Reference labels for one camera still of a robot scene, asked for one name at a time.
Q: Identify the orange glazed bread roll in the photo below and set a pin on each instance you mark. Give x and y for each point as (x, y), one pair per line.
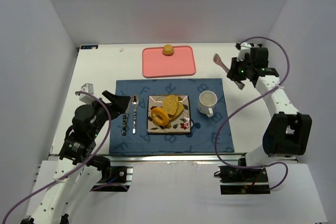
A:
(159, 116)

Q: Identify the small round bread bun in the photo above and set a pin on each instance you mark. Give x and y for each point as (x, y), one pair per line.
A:
(168, 50)

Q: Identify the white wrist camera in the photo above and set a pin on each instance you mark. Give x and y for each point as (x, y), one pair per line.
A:
(87, 97)
(244, 48)

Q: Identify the aluminium table frame rail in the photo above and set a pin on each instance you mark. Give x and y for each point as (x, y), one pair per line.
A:
(212, 158)

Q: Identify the silver metal tongs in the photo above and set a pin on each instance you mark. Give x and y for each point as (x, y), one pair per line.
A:
(217, 60)

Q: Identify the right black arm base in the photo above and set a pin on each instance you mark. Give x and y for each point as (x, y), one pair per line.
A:
(234, 181)

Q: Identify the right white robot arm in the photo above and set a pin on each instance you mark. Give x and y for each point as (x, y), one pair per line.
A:
(288, 131)

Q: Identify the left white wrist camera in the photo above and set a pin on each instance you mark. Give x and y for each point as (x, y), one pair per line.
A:
(87, 97)

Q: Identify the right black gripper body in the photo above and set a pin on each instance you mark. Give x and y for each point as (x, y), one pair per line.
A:
(233, 69)

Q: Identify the white ceramic mug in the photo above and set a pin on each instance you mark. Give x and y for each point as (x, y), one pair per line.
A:
(206, 102)

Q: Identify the silver spoon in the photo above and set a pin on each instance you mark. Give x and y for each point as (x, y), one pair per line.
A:
(135, 103)

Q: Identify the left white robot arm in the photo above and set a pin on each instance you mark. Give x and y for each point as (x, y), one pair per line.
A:
(79, 167)

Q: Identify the silver knife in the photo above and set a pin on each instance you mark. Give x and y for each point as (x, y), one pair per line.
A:
(125, 117)

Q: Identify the herb bread slice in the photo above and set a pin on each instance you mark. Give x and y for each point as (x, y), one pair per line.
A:
(180, 109)
(170, 104)

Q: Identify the pink plastic tray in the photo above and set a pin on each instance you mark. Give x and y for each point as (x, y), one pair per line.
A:
(156, 65)

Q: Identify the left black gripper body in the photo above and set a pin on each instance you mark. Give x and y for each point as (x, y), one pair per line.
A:
(112, 106)

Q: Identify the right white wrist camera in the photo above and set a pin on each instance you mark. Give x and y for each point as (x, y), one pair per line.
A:
(244, 48)

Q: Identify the square floral ceramic plate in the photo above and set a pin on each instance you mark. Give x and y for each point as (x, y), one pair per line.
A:
(179, 125)

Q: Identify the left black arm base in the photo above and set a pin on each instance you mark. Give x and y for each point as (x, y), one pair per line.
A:
(112, 178)

